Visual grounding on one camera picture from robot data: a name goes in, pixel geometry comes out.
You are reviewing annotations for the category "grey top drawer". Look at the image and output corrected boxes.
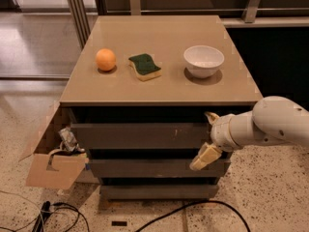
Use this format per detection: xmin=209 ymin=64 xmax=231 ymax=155
xmin=71 ymin=123 xmax=210 ymax=149

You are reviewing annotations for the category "white bowl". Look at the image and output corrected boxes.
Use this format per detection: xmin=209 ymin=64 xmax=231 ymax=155
xmin=183 ymin=45 xmax=225 ymax=78

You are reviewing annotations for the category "grey bottom drawer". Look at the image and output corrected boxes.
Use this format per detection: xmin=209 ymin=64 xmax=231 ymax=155
xmin=100 ymin=185 xmax=218 ymax=200

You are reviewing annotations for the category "orange fruit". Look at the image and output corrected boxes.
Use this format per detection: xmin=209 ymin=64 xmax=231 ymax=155
xmin=96 ymin=48 xmax=116 ymax=72

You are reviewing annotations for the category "brown cardboard box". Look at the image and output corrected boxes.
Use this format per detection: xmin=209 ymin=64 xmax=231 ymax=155
xmin=20 ymin=101 xmax=89 ymax=189

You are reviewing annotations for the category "grey middle drawer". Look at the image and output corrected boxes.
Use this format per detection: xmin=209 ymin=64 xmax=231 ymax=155
xmin=89 ymin=159 xmax=231 ymax=178

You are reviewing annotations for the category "grey drawer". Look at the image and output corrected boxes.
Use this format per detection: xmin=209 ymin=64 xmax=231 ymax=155
xmin=71 ymin=123 xmax=210 ymax=149
xmin=89 ymin=159 xmax=231 ymax=178
xmin=100 ymin=185 xmax=218 ymax=200

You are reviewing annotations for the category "crumpled silver wrapper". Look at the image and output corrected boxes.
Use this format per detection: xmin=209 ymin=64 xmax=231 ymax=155
xmin=58 ymin=127 xmax=85 ymax=154

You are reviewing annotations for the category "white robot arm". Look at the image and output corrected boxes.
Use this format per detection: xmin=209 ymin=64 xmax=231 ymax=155
xmin=189 ymin=96 xmax=309 ymax=171

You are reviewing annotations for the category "grey drawer cabinet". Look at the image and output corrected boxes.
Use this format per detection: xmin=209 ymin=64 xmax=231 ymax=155
xmin=60 ymin=15 xmax=262 ymax=186

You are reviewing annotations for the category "metal railing frame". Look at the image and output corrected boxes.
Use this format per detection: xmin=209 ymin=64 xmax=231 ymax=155
xmin=67 ymin=0 xmax=309 ymax=44

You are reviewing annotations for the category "black cable bundle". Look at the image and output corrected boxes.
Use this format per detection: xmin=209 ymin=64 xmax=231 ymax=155
xmin=0 ymin=200 xmax=91 ymax=232

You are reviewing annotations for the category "green yellow sponge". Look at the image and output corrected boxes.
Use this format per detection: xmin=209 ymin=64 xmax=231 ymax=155
xmin=128 ymin=53 xmax=162 ymax=81

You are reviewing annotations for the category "black floor cable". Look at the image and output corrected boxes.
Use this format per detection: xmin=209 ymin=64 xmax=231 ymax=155
xmin=134 ymin=199 xmax=252 ymax=232

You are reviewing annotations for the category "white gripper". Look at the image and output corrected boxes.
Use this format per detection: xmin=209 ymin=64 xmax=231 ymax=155
xmin=189 ymin=111 xmax=241 ymax=171

